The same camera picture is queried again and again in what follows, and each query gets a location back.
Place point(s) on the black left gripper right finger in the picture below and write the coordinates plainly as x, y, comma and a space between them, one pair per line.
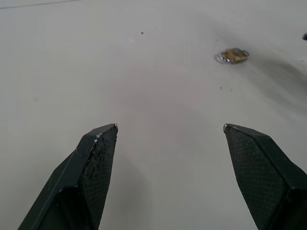
266, 177

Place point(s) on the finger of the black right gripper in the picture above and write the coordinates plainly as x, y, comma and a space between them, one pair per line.
304, 36

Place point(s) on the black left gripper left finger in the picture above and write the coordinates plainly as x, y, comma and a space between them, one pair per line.
79, 182

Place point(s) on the small brass padlock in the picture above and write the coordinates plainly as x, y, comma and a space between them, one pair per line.
236, 55

